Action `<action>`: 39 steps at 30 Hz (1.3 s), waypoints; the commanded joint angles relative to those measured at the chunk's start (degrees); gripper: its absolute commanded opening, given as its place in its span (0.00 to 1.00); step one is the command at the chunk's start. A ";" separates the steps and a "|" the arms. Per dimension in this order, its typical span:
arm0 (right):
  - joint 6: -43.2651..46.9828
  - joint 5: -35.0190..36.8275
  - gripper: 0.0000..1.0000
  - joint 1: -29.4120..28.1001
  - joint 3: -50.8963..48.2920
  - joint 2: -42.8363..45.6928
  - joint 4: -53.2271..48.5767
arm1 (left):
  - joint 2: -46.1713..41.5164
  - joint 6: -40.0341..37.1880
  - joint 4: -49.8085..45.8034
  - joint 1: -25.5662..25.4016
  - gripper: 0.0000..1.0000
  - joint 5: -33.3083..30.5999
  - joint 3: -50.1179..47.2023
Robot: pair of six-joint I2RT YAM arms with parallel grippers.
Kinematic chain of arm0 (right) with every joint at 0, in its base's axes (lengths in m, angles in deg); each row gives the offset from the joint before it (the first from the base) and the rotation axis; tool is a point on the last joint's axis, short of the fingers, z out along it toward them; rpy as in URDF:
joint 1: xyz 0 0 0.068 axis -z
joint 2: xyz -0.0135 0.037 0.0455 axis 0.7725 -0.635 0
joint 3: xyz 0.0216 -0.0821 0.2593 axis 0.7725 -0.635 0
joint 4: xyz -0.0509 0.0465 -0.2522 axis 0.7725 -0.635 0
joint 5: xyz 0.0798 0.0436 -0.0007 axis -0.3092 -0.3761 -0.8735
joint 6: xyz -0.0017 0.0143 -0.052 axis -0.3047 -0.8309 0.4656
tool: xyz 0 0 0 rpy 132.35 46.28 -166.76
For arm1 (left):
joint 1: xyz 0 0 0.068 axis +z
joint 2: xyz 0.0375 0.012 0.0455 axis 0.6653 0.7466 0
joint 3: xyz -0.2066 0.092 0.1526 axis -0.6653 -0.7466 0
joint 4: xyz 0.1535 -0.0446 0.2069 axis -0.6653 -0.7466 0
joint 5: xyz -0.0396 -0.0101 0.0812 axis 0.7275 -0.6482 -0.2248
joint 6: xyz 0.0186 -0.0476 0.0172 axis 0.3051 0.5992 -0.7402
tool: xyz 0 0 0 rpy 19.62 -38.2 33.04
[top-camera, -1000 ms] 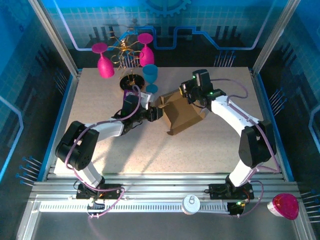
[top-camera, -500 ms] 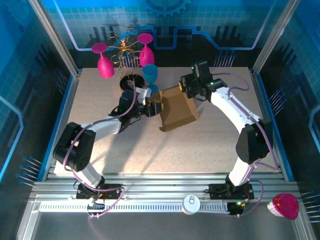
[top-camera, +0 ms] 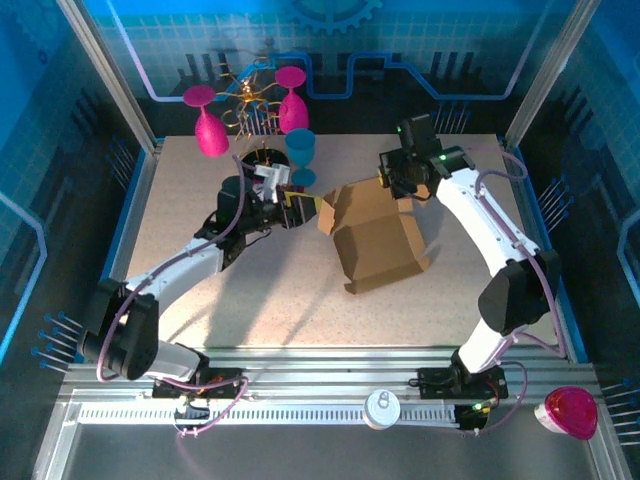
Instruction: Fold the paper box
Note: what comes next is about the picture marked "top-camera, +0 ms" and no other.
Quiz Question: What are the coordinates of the aluminium frame rail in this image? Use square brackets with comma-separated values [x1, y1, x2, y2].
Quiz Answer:
[57, 347, 601, 406]

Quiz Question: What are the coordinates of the white slotted cable duct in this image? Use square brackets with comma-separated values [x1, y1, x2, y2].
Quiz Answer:
[77, 403, 461, 427]

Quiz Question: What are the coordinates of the aluminium frame post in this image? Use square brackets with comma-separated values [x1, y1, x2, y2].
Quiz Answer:
[57, 0, 164, 154]
[502, 0, 601, 149]

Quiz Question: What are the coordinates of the gold wire glass rack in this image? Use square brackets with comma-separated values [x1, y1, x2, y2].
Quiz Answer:
[212, 54, 292, 184]

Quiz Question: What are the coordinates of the pink cup on rail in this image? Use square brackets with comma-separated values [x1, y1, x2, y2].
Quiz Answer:
[533, 385, 599, 441]

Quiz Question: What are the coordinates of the brown cardboard box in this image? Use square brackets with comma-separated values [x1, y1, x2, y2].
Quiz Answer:
[317, 177, 432, 296]

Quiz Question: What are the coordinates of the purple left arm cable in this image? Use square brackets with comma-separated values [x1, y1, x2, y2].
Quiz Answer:
[94, 153, 250, 438]

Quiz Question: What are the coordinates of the pink plastic goblet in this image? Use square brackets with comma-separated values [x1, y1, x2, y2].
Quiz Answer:
[182, 84, 231, 159]
[274, 66, 310, 135]

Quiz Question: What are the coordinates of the black control board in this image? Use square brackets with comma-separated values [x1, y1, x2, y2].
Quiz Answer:
[455, 399, 496, 432]

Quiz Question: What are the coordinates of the blue plastic goblet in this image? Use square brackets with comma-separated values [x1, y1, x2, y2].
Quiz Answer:
[284, 127, 318, 189]

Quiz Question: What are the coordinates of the aluminium side rail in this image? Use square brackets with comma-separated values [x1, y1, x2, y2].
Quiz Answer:
[499, 135, 576, 361]
[112, 138, 165, 289]

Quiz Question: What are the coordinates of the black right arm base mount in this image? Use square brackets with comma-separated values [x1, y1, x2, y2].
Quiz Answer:
[417, 366, 509, 401]

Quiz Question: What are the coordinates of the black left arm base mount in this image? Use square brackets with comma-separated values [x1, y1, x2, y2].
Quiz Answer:
[151, 367, 250, 401]

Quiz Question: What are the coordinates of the silver tin can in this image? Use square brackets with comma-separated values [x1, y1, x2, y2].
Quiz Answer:
[363, 389, 401, 431]

